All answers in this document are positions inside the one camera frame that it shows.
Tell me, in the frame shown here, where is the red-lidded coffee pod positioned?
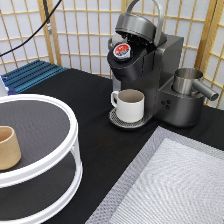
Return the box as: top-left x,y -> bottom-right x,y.
113,43 -> 131,60

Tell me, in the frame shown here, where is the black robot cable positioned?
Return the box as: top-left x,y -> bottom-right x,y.
0,0 -> 63,58

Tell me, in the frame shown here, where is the grey woven placemat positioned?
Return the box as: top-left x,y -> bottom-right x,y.
85,127 -> 224,224

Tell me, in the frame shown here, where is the wooden shoji folding screen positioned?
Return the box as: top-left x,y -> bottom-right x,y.
0,0 -> 224,110

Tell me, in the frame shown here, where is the steel milk frother jug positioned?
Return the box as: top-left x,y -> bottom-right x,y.
172,68 -> 219,101

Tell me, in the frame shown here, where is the white two-tier round shelf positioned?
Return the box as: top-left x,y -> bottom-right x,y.
0,94 -> 83,224

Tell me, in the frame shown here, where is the white ceramic mug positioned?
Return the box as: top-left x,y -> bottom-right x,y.
111,89 -> 145,123

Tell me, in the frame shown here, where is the grey pod coffee machine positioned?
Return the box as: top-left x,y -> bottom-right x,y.
107,0 -> 204,129

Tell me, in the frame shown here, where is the black table cloth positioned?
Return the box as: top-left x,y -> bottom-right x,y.
25,69 -> 224,224

